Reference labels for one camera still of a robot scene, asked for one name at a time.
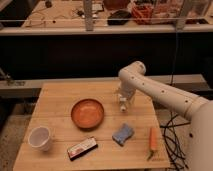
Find blue sponge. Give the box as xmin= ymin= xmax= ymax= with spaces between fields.
xmin=112 ymin=123 xmax=134 ymax=146

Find metal post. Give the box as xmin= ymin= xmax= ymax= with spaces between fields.
xmin=175 ymin=0 xmax=193 ymax=30
xmin=83 ymin=0 xmax=93 ymax=31

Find metal post right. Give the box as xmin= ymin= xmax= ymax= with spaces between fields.
xmin=175 ymin=0 xmax=193 ymax=30

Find orange bowl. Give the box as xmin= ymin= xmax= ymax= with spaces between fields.
xmin=71 ymin=99 xmax=104 ymax=129

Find black cables on floor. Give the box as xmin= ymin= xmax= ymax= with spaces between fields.
xmin=159 ymin=111 xmax=191 ymax=171

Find black object on shelf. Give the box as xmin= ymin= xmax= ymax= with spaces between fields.
xmin=107 ymin=10 xmax=131 ymax=25

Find metal clamp at left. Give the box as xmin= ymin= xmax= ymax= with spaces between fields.
xmin=0 ymin=67 xmax=15 ymax=86

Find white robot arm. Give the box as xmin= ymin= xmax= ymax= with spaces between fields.
xmin=118 ymin=61 xmax=213 ymax=171

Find orange basket on shelf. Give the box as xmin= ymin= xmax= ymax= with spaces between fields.
xmin=131 ymin=5 xmax=152 ymax=25

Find orange carrot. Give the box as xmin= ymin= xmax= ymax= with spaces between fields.
xmin=147 ymin=127 xmax=157 ymax=161

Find white bottle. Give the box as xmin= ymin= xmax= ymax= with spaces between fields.
xmin=118 ymin=94 xmax=127 ymax=112

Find white cup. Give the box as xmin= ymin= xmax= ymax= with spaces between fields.
xmin=28 ymin=126 xmax=52 ymax=151

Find metal post left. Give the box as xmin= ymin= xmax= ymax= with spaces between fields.
xmin=83 ymin=0 xmax=93 ymax=31

